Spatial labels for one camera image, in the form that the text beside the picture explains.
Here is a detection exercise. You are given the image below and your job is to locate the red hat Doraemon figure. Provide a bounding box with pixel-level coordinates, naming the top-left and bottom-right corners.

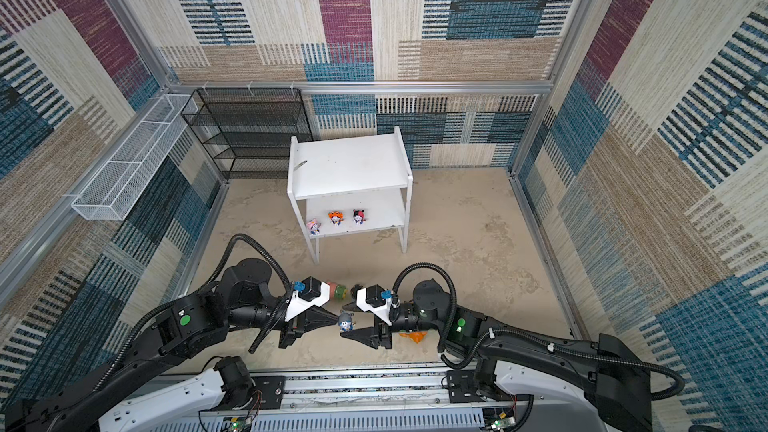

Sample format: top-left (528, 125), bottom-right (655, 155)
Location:
top-left (353, 209), bottom-right (366, 225)

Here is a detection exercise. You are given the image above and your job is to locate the orange yellow Pokemon figure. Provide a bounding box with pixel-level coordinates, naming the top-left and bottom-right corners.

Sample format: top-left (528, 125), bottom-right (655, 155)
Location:
top-left (399, 331), bottom-right (427, 343)

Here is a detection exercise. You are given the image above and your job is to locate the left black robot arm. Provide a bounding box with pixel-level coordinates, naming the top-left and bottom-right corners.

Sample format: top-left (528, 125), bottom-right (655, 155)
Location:
top-left (6, 234), bottom-right (338, 431)

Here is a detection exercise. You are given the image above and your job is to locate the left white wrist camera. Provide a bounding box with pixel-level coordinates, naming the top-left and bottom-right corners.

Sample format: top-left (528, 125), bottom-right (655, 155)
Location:
top-left (284, 276), bottom-right (331, 322)

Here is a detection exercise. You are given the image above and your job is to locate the aluminium mounting rail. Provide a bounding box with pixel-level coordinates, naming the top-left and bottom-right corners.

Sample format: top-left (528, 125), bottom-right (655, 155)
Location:
top-left (137, 361), bottom-right (625, 432)

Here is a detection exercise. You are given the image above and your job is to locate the orange crab hood Doraemon figure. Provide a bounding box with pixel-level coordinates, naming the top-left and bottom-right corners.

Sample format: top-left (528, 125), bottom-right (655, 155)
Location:
top-left (328, 211), bottom-right (344, 226)

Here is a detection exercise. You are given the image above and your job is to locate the grey hood Doraemon figure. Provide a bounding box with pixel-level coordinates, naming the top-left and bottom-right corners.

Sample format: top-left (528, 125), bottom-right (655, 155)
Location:
top-left (338, 311), bottom-right (354, 334)

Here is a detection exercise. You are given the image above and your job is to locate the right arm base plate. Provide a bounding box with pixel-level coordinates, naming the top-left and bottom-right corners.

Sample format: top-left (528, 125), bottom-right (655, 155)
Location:
top-left (441, 369), bottom-right (532, 403)

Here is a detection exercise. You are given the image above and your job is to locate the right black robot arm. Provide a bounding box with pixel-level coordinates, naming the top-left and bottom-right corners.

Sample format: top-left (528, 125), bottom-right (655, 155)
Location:
top-left (341, 262), bottom-right (686, 431)

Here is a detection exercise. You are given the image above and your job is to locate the pink green cactus figure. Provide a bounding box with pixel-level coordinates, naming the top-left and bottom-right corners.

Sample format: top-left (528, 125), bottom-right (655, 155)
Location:
top-left (328, 282), bottom-right (349, 301)

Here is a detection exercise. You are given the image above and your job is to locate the white wire mesh basket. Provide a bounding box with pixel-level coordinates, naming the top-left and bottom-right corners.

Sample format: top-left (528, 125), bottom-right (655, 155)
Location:
top-left (72, 94), bottom-right (189, 221)

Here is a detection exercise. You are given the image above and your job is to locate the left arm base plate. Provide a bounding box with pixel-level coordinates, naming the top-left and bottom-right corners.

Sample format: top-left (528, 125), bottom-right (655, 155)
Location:
top-left (231, 375), bottom-right (287, 415)

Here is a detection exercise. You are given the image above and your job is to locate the white two-tier shelf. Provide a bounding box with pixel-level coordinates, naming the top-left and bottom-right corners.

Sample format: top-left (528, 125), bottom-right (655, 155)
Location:
top-left (286, 126), bottom-right (414, 264)

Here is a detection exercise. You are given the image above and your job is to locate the black wire mesh rack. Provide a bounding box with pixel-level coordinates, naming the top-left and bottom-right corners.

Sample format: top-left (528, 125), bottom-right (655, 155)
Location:
top-left (181, 88), bottom-right (319, 179)

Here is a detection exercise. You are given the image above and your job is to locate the black blue Luxray figure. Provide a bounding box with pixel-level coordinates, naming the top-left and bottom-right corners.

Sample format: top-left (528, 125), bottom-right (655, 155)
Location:
top-left (350, 284), bottom-right (365, 300)

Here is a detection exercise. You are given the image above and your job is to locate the pink hood Doraemon figure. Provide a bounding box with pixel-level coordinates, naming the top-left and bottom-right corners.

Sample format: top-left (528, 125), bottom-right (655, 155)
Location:
top-left (306, 219), bottom-right (321, 236)

